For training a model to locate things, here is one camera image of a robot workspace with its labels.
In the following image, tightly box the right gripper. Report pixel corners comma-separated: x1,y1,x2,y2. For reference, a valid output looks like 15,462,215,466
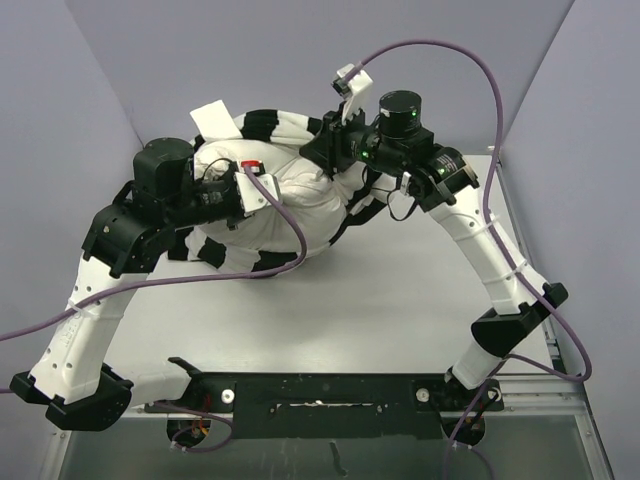
304,100,404,172

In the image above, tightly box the black white striped pillowcase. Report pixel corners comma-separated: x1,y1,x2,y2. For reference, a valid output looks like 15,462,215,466
167,100,395,274

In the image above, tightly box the white pillow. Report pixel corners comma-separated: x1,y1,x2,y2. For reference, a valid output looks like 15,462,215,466
188,99,351,251

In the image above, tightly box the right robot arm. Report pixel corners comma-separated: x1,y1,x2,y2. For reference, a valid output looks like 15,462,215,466
301,90,568,409

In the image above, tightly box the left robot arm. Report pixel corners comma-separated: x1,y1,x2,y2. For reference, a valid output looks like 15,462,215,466
10,138,243,431

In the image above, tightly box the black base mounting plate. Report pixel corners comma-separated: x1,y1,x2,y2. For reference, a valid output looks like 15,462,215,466
174,373,504,440

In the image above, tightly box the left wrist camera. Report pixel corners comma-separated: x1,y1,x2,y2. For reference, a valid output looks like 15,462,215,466
234,160,281,217

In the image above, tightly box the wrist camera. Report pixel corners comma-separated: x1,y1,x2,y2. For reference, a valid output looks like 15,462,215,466
332,63,373,125
234,160,281,217

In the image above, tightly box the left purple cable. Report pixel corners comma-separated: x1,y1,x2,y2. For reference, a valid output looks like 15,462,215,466
0,167,307,396

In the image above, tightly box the purple cable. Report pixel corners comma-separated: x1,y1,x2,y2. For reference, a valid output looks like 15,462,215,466
0,167,307,396
347,42,596,384

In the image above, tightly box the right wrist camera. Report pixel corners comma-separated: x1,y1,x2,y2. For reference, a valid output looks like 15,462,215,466
332,63,373,125

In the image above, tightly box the aluminium frame rail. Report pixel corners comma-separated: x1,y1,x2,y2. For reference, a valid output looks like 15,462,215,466
49,399,151,451

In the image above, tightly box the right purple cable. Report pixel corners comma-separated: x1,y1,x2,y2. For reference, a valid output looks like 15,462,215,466
347,42,596,384

